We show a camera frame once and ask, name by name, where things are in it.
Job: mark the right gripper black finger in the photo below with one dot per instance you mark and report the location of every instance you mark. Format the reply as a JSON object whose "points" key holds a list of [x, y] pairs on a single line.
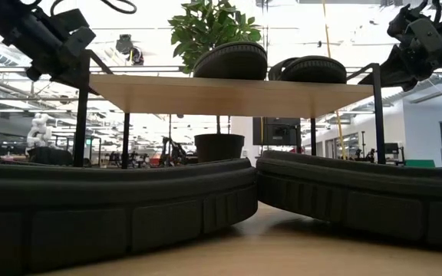
{"points": [[393, 73]]}

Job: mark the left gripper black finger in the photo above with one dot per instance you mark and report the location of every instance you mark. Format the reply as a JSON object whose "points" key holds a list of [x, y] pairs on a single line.
{"points": [[79, 84]]}

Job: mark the black foam slide sandal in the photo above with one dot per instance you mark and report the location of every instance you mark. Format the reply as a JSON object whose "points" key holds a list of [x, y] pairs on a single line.
{"points": [[313, 71], [90, 199], [359, 191], [230, 63]]}

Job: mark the black background robot arm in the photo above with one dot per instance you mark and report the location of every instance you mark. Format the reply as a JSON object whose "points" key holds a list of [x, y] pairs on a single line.
{"points": [[171, 149]]}

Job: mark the black ceiling-hung device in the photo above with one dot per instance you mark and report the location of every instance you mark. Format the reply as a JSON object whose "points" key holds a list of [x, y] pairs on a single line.
{"points": [[125, 44]]}

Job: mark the small black monitor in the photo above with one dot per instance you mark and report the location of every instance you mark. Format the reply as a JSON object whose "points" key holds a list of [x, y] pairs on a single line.
{"points": [[391, 148]]}

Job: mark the green board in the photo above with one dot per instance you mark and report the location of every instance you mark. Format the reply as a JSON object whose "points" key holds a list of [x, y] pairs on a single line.
{"points": [[420, 163]]}

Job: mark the black monitor screen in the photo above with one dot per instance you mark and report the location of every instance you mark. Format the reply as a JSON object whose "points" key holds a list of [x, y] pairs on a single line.
{"points": [[276, 132]]}

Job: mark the green plant in black pot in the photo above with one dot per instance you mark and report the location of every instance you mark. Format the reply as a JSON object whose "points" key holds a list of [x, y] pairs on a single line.
{"points": [[213, 23]]}

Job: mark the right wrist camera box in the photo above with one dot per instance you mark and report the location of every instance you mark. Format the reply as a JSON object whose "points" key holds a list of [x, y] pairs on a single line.
{"points": [[422, 34]]}

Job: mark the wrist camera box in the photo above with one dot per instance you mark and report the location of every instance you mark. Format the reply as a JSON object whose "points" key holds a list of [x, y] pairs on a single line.
{"points": [[77, 38], [422, 34]]}

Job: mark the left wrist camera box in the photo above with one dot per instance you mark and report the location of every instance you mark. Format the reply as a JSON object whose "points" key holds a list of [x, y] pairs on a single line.
{"points": [[77, 38]]}

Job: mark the wooden shelf with black frame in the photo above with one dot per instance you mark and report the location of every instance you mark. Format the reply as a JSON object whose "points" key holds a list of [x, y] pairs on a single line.
{"points": [[225, 96]]}

